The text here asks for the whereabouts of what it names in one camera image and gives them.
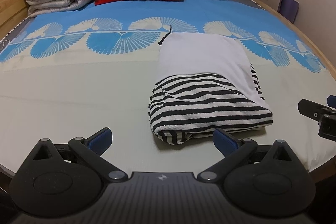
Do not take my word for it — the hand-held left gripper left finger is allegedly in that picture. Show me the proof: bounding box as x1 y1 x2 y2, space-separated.
25 127 130 183

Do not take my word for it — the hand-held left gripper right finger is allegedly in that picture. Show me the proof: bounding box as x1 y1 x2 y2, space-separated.
196 128 305 183

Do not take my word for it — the black white striped hooded top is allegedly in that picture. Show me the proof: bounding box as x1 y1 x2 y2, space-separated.
147 25 274 146

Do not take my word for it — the purple folder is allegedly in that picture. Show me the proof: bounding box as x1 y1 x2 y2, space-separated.
278 0 300 24

